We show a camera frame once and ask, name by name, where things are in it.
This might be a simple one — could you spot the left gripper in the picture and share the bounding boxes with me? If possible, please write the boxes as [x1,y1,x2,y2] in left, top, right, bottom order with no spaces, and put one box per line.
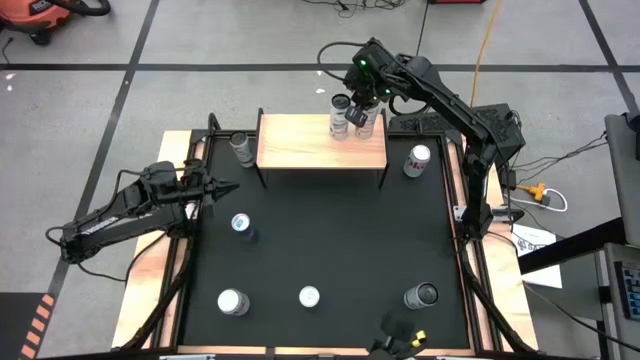
[179,159,241,218]

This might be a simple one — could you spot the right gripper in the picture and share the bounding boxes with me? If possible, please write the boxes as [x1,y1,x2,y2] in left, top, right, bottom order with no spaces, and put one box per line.
[343,56,399,129]

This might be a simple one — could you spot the slim Celsius can orange print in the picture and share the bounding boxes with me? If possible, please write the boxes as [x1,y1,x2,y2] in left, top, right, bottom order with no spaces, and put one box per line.
[354,99,381,140]

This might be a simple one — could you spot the slim Celsius can blue print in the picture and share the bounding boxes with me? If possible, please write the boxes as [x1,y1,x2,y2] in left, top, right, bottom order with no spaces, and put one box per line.
[328,93,352,141]

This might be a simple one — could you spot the blue Red Bull can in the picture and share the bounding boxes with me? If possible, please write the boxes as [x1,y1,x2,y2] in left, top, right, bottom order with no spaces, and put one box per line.
[230,212,259,244]

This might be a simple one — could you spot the slim silver can red text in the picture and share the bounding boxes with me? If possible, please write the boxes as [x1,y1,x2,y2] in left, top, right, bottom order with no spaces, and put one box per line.
[228,130,256,169]

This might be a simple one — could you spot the Diet Coke can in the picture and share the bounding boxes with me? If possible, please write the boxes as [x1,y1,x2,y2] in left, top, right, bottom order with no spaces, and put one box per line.
[402,143,432,179]

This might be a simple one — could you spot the grey can with dark top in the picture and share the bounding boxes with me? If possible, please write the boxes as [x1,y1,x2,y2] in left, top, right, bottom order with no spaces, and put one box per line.
[402,281,440,311]

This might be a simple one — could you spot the wooden shelf with black legs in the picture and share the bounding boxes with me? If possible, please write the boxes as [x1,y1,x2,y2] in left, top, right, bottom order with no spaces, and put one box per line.
[254,107,390,192]

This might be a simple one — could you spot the black computer case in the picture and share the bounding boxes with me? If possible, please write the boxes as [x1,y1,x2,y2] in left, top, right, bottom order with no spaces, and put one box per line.
[387,102,527,169]

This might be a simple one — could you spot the white-topped silver can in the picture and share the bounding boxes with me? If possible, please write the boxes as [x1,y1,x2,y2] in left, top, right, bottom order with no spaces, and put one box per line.
[216,288,252,317]

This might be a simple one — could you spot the black table mat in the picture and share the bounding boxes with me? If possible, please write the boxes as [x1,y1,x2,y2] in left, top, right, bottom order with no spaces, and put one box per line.
[177,133,474,351]

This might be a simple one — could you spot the sugarfree Red Bull can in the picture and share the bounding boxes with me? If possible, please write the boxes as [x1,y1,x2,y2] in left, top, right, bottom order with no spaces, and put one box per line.
[298,285,322,309]

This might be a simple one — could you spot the orange power splitter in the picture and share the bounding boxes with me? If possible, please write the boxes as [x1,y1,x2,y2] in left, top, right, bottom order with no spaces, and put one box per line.
[517,182,551,207]

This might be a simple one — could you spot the white paper sheet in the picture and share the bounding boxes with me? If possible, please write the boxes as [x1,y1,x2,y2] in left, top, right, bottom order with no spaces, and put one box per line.
[508,223,564,290]

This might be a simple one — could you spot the black orange striped floor mat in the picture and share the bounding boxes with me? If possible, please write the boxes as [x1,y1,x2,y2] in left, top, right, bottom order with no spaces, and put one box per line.
[0,292,57,360]

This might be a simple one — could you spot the black metal bar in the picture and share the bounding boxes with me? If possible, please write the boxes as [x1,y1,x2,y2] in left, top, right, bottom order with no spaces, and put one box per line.
[517,217,626,275]

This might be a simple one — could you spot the orange shop vacuum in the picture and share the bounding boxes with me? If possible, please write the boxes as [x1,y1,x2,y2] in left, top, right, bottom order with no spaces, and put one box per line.
[0,0,112,47]

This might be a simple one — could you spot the grey control box with keypad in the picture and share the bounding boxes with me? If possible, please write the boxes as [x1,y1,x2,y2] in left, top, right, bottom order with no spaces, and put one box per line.
[594,242,640,346]

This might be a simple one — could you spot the black cable with coil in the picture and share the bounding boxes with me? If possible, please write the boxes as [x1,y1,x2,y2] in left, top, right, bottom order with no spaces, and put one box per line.
[388,0,433,118]

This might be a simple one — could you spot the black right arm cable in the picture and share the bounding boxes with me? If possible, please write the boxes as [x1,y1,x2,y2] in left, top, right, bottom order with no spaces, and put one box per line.
[316,40,366,85]

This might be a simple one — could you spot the tangled black cables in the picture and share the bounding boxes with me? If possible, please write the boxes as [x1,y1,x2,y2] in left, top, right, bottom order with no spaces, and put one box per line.
[299,0,406,19]

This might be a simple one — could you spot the black cable sleeve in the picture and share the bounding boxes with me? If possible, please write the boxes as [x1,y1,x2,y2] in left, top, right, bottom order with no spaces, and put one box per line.
[119,234,199,351]
[457,259,539,354]

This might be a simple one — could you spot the yellow cable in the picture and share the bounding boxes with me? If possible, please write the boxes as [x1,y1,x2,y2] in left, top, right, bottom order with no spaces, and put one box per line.
[469,0,503,108]

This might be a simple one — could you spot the white cable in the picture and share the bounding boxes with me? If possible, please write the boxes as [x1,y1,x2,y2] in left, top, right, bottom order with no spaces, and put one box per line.
[509,187,570,214]

